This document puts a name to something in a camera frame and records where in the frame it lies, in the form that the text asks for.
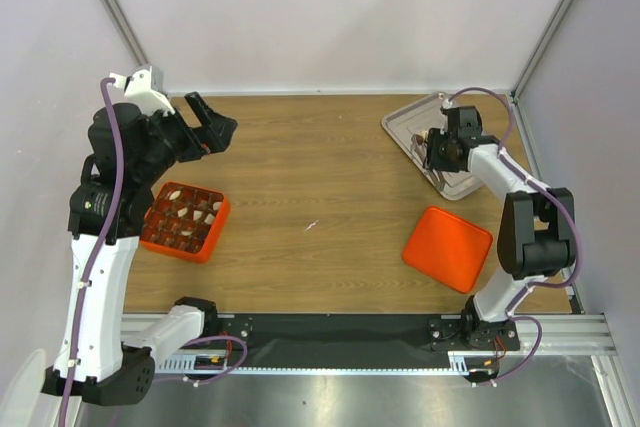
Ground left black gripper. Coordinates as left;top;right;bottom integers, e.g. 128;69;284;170
134;92;236;184

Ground metal tongs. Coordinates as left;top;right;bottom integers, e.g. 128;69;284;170
409;131;451;191

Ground orange box lid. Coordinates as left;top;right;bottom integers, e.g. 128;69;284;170
402;206;493;294

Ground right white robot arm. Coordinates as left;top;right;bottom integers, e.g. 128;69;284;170
425;106;581;350

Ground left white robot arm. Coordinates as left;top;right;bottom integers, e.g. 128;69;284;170
42;92;238;407

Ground orange compartment chocolate box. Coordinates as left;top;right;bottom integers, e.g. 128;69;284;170
140;181;231;264

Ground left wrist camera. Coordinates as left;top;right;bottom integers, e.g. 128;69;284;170
108;64;175;117

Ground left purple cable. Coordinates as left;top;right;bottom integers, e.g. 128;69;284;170
57;77;249;427

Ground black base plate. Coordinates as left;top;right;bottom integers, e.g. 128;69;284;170
219;313;520;353

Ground grey cable duct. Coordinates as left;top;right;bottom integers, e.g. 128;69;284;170
156;350;498;378

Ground aluminium frame rail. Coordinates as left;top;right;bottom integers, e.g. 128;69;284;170
516;314;617;356

